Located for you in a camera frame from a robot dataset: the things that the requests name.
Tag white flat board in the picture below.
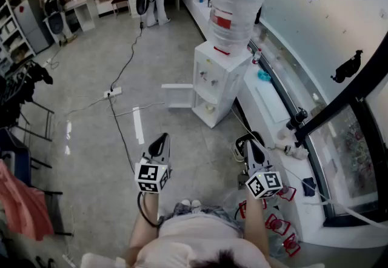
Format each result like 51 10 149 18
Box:
254 86 292 124

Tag white charger adapter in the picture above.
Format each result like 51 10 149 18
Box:
283 144 310 161

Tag dark blue cloth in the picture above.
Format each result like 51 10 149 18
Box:
302 177 318 196

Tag small white desk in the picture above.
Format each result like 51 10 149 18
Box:
65 0 97 33

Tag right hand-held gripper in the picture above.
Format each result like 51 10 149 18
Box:
237 138 284 200

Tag white water dispenser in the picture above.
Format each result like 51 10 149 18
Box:
192 41 254 129

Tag person's plaid shorts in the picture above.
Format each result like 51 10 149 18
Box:
159 202 243 233

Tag white floor cable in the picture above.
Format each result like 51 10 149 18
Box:
64 96 166 118

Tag dark blue chair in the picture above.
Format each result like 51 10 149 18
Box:
0 127 64 195

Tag white floor tape strip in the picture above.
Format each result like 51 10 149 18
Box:
132 106 146 145

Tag person's right forearm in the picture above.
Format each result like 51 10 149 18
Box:
244 196 270 261

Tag white window sill ledge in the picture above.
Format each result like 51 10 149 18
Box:
181 0 388 251

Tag black clothes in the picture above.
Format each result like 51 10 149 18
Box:
0 59 54 129

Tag black window frame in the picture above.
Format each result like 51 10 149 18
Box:
209 0 388 228

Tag black thermos flask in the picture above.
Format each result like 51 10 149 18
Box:
286 107 309 130

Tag person's left forearm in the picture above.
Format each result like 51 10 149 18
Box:
127 192 161 265

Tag long white cable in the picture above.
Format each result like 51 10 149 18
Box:
232 109 388 229

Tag black power cable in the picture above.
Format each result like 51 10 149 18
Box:
107 95 136 170
109 21 145 92

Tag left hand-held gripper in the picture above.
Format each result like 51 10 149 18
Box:
135 132 172 193

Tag black metal rack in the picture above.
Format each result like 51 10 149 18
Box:
15 99 56 142

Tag white cabinet door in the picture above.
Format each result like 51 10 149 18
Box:
161 83 195 109

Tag pink cloth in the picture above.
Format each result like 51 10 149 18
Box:
0 159 55 242

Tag large clear water jug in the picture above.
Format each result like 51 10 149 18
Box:
207 0 265 57

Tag grey refrigerator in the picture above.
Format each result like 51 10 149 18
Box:
13 0 51 55

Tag white and black appliance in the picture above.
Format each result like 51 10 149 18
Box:
232 130 266 162

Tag person's pale pink shirt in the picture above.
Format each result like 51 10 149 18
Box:
81 212 273 268

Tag white shelf unit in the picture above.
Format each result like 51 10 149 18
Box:
0 0 36 71

